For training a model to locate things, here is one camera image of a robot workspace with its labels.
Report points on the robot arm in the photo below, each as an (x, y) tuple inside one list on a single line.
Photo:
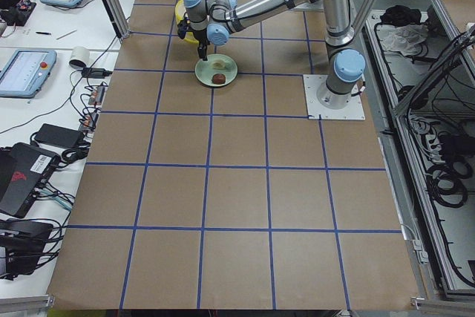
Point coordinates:
[(212, 22)]

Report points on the pale green plate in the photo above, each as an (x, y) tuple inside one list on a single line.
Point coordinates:
[(204, 70)]

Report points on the white steamed bun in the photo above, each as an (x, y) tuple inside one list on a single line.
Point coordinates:
[(219, 64)]

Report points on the yellow steamer top layer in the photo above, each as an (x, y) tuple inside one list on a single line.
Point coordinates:
[(179, 11)]

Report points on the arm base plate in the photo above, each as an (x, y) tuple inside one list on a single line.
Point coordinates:
[(317, 6), (323, 104)]

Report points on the brown chocolate bun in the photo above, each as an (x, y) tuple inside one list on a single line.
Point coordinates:
[(218, 79)]

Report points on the black power adapter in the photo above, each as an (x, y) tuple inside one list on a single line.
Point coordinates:
[(95, 73)]

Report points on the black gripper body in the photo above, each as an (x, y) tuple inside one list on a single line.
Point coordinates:
[(201, 37)]

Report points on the lower blue teach pendant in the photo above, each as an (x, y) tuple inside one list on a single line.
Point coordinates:
[(26, 71)]

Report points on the white tape roll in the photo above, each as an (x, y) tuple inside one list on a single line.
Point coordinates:
[(79, 58)]

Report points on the black red mini computer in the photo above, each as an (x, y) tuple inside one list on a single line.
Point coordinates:
[(24, 168)]

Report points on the black laptop charger brick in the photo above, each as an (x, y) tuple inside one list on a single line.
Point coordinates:
[(58, 136)]

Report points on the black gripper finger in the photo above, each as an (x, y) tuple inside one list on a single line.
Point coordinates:
[(203, 52)]

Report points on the yellow steamer lower layers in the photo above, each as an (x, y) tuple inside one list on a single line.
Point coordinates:
[(189, 36)]

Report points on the wooden stick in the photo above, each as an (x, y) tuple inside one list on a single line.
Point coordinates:
[(66, 34)]

